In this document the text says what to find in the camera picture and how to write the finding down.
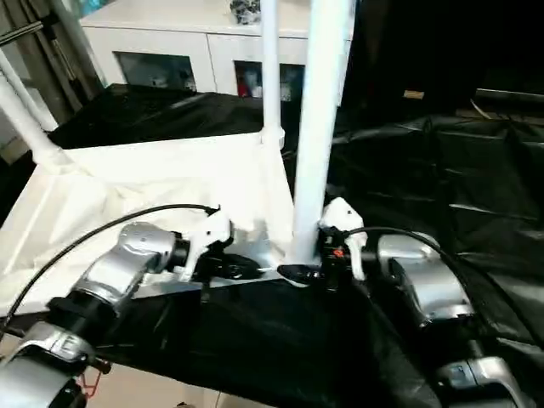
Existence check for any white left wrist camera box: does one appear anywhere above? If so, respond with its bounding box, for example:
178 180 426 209
178 206 235 284

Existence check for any white round pipe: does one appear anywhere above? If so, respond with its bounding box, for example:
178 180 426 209
0 50 59 133

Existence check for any white plastic table top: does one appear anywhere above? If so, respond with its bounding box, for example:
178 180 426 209
0 127 324 318

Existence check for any clear bag of dark items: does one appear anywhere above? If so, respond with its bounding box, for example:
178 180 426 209
229 0 263 26

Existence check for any grey metal pole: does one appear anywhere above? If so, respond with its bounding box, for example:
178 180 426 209
0 12 60 48

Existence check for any black plastic mat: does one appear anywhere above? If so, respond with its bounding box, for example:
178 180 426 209
0 82 544 408

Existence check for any red floor cable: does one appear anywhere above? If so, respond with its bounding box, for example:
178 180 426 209
78 371 101 396

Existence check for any white plastic table leg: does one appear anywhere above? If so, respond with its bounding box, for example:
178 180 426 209
291 0 356 269
259 0 285 148
0 76 69 167

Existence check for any grey flat bar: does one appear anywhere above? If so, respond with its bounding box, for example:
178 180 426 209
475 88 544 101

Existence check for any white sideboard cabinet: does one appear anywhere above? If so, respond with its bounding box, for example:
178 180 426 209
80 0 354 103

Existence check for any grey brown curtain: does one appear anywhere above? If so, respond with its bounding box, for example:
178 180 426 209
8 0 103 120

